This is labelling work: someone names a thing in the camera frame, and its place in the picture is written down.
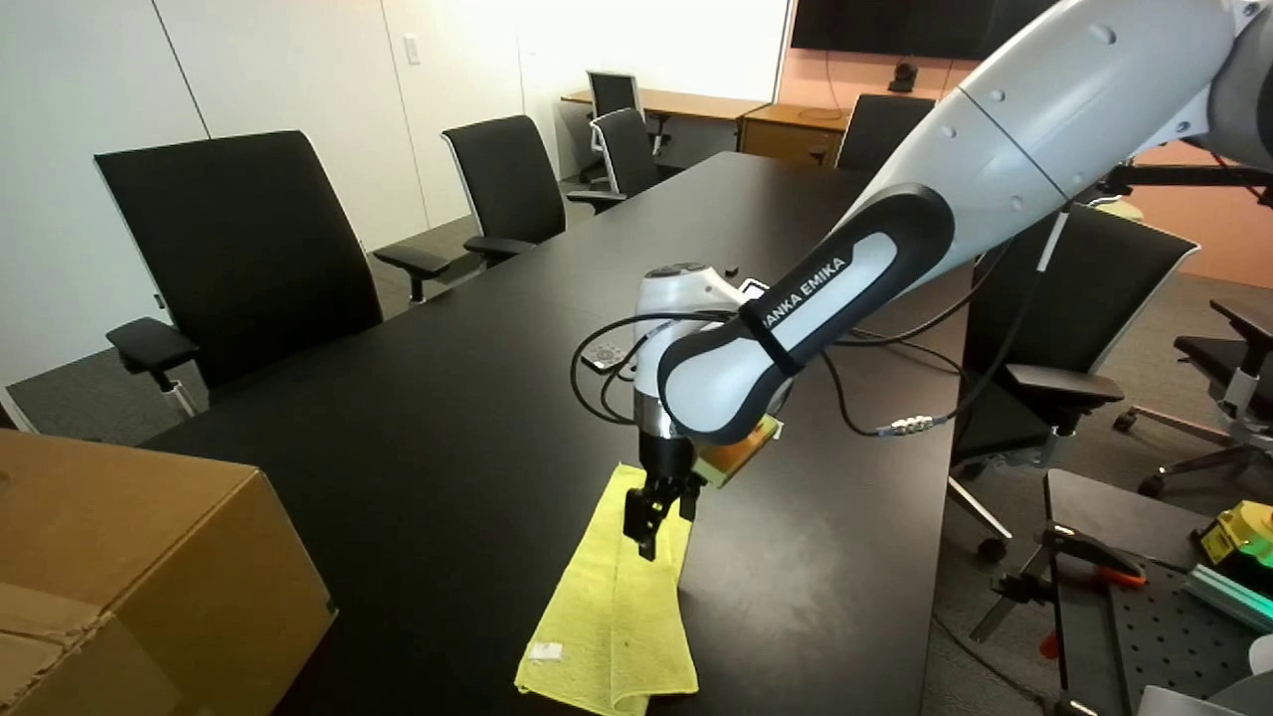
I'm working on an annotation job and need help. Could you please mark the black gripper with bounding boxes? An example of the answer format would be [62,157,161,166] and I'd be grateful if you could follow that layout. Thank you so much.
[622,424,709,565]

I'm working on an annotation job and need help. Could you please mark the yellow towel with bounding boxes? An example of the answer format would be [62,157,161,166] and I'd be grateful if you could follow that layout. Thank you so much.
[509,458,705,716]

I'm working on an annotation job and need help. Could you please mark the wooden sideboard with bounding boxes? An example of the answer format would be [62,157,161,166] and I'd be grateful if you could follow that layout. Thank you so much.
[559,85,866,175]

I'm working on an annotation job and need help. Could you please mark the black tripod stand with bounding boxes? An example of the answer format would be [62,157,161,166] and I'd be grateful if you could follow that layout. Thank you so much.
[965,464,1107,716]

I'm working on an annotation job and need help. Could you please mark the large black office chair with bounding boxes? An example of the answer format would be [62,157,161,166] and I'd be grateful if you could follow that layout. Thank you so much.
[92,126,391,406]

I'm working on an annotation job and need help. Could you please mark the brown cardboard box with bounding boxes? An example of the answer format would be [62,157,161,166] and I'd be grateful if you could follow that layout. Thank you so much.
[0,424,338,716]

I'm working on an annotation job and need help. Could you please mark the teal green bar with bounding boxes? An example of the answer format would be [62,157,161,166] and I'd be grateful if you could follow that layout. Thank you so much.
[1181,560,1273,638]

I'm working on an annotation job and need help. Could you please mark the yellow green box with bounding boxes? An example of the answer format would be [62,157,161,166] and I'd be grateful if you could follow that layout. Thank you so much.
[1196,499,1273,572]

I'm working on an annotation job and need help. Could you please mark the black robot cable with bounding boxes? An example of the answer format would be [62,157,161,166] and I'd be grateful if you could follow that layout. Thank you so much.
[566,253,1053,443]

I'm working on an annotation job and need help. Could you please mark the orange handled tool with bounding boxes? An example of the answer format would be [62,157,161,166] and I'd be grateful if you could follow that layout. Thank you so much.
[1000,520,1152,609]

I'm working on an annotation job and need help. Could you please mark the black wall television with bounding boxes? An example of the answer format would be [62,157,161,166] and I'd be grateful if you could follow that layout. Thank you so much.
[787,0,1067,65]

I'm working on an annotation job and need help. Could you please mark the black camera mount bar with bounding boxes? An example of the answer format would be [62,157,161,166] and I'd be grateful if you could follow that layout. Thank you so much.
[1094,157,1273,198]

